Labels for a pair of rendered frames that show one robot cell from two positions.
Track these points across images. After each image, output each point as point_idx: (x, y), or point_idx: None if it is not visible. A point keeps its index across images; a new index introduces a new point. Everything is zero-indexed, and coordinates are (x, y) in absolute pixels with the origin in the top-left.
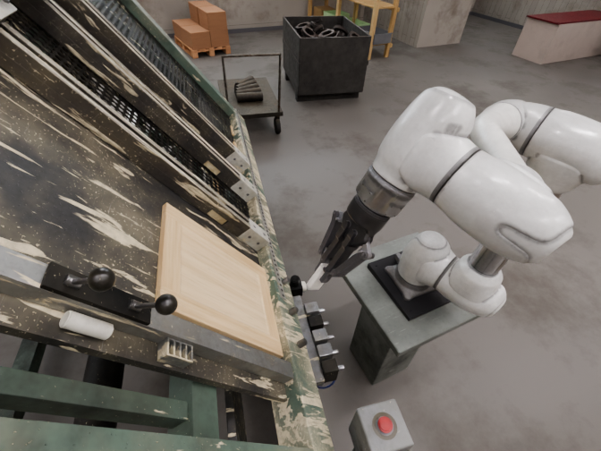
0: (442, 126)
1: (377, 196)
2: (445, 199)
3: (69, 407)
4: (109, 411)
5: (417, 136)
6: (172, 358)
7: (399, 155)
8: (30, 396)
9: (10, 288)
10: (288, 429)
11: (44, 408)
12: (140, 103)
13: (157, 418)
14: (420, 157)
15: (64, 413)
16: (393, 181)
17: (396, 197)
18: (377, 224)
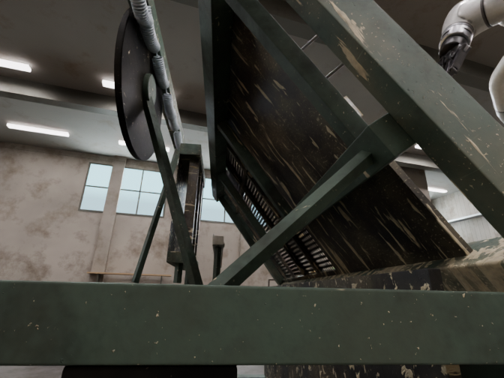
0: (466, 1)
1: (453, 28)
2: (488, 1)
3: (300, 55)
4: (319, 73)
5: (457, 7)
6: (349, 101)
7: (454, 14)
8: (287, 34)
9: None
10: (498, 250)
11: (287, 47)
12: None
13: (349, 107)
14: (464, 6)
15: (294, 61)
16: (457, 20)
17: (463, 25)
18: (462, 39)
